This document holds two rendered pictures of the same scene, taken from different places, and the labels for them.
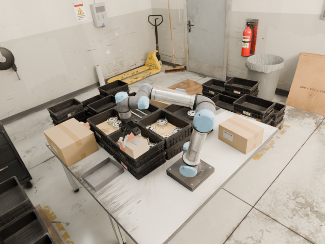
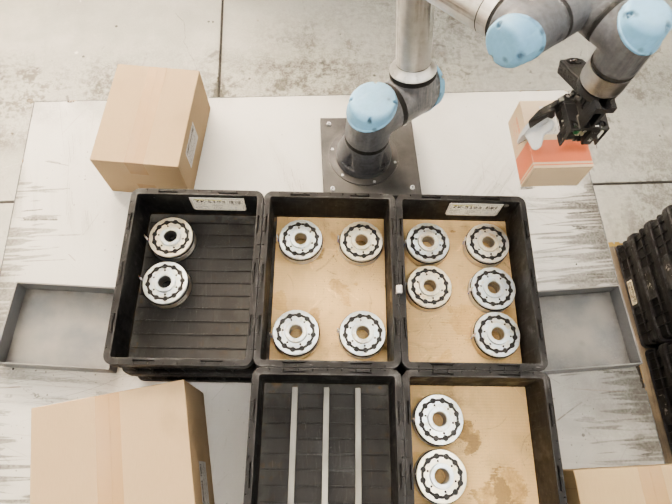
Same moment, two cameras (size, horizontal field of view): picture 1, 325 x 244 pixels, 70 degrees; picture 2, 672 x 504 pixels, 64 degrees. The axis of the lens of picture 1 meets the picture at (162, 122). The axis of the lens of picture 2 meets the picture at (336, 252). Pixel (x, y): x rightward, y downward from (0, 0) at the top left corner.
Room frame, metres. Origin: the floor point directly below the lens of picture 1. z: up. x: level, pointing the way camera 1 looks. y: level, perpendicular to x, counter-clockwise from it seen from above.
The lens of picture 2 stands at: (2.02, 0.22, 2.02)
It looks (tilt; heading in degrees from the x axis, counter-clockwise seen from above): 68 degrees down; 214
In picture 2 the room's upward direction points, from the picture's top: 4 degrees clockwise
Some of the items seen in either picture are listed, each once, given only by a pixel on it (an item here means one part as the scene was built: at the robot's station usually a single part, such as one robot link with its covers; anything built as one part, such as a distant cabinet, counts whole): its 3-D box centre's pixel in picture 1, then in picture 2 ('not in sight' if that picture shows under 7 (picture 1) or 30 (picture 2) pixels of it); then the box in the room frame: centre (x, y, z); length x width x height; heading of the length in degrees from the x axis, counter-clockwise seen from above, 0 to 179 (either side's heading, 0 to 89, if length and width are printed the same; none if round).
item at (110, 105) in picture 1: (108, 116); not in sight; (2.88, 0.76, 0.37); 0.40 x 0.30 x 0.45; 130
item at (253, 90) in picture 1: (240, 97); not in sight; (3.01, -1.17, 0.37); 0.42 x 0.34 x 0.46; 40
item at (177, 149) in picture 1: (165, 138); not in sight; (1.69, -0.01, 0.76); 0.40 x 0.30 x 0.12; 37
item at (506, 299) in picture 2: not in sight; (493, 288); (1.47, 0.29, 0.86); 0.10 x 0.10 x 0.01
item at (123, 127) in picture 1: (126, 124); (585, 108); (1.25, 0.23, 1.24); 0.09 x 0.08 x 0.12; 40
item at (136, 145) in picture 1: (133, 144); (548, 143); (1.23, 0.21, 1.08); 0.16 x 0.12 x 0.07; 40
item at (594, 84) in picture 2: (124, 113); (608, 74); (1.24, 0.22, 1.32); 0.08 x 0.08 x 0.05
